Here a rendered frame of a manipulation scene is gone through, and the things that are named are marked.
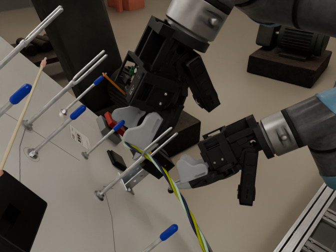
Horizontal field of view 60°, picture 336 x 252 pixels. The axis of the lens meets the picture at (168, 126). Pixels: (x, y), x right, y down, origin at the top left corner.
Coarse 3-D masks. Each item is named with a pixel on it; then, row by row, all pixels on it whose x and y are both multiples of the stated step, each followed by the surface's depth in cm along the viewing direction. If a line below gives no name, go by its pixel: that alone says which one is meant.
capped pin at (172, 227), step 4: (172, 224) 30; (176, 224) 30; (168, 228) 30; (172, 228) 30; (176, 228) 30; (164, 232) 30; (168, 232) 30; (172, 232) 30; (160, 236) 30; (164, 236) 30; (168, 236) 30; (156, 240) 30; (160, 240) 30; (152, 244) 30; (156, 244) 30; (148, 248) 30; (152, 248) 30
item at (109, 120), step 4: (108, 112) 67; (108, 116) 65; (108, 120) 64; (112, 120) 64; (108, 124) 64; (112, 124) 64; (112, 128) 65; (120, 128) 65; (116, 132) 66; (120, 132) 66
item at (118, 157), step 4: (108, 152) 57; (112, 152) 57; (112, 156) 56; (116, 156) 57; (120, 156) 59; (112, 160) 55; (116, 160) 55; (120, 160) 57; (112, 164) 55; (116, 164) 55; (120, 164) 56; (124, 164) 57; (120, 168) 56; (124, 168) 57
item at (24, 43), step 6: (60, 6) 33; (54, 12) 33; (60, 12) 31; (48, 18) 33; (54, 18) 32; (42, 24) 32; (36, 30) 32; (30, 36) 32; (24, 42) 32; (18, 48) 32; (12, 54) 32; (6, 60) 33; (0, 66) 33
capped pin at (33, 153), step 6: (78, 108) 33; (84, 108) 33; (72, 114) 33; (78, 114) 33; (66, 120) 34; (60, 126) 34; (54, 132) 34; (48, 138) 34; (42, 144) 34; (30, 150) 34; (36, 150) 34; (30, 156) 34; (36, 156) 34
